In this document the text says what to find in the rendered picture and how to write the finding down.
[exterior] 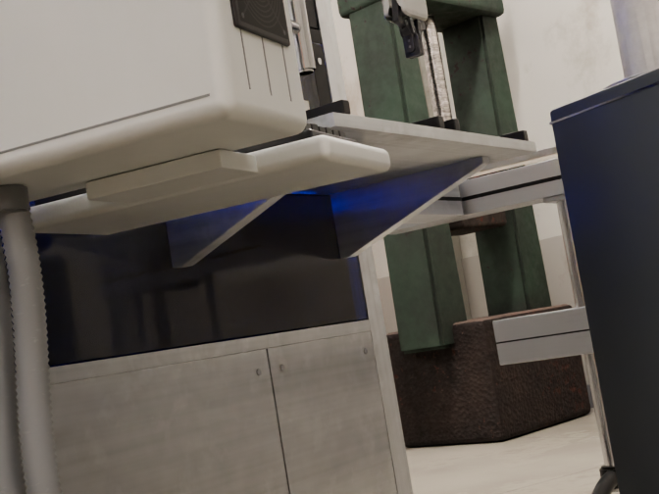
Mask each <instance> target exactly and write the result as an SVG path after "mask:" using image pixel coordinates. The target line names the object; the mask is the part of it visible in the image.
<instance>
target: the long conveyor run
mask: <svg viewBox="0 0 659 494"><path fill-rule="evenodd" d="M555 157H558V155H557V149H556V146H553V147H549V148H545V149H541V150H537V151H536V152H535V153H531V154H527V155H523V156H519V157H515V158H511V159H507V160H503V161H499V162H495V163H491V164H489V165H487V166H486V167H484V168H483V169H481V170H480V171H478V172H477V173H475V174H474V175H472V176H471V177H474V176H478V175H482V174H487V173H492V174H488V175H484V176H480V177H476V178H472V179H470V178H468V179H467V180H465V181H464V182H462V183H461V184H459V187H460V193H461V198H462V204H463V210H464V215H462V216H458V217H454V218H449V219H445V220H440V221H436V222H427V223H404V224H402V225H400V226H399V227H397V228H396V229H395V230H393V231H392V232H391V233H389V234H399V233H404V232H409V231H413V230H418V229H422V228H427V227H432V226H436V225H441V224H445V223H450V222H457V221H462V220H466V219H471V218H476V217H480V216H485V215H489V214H494V213H499V212H503V211H508V210H512V209H517V208H522V207H526V206H530V205H534V204H539V203H543V199H544V198H549V197H553V196H558V195H562V194H565V192H564V187H563V181H562V176H561V171H560V166H559V160H558V158H557V159H553V160H549V161H545V162H541V163H536V164H532V165H528V166H524V167H520V168H516V169H512V170H508V171H504V172H500V173H494V172H498V171H502V170H506V169H511V168H515V167H518V166H522V165H526V164H530V163H534V162H539V161H543V160H547V159H551V158H555Z"/></svg>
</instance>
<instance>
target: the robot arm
mask: <svg viewBox="0 0 659 494"><path fill-rule="evenodd" d="M381 2H382V9H383V15H384V17H385V19H386V20H387V21H389V22H391V23H394V24H396V25H398V27H399V31H400V34H401V37H404V38H402V39H403V44H404V50H405V55H406V58H408V59H415V58H418V57H421V56H424V54H425V52H424V47H423V41H422V36H421V35H422V30H423V29H426V26H425V23H424V21H426V20H427V19H428V8H427V3H426V0H381ZM610 4H611V9H612V15H613V20H614V25H615V29H616V35H617V40H618V45H619V51H620V56H621V61H622V66H623V72H624V77H625V78H623V79H621V80H618V81H616V82H614V83H612V84H610V85H608V86H605V87H604V89H606V88H609V87H611V86H614V85H616V84H619V83H621V82H624V81H626V80H629V79H631V78H634V77H637V76H639V75H642V74H646V73H648V72H651V71H653V70H656V69H659V0H610Z"/></svg>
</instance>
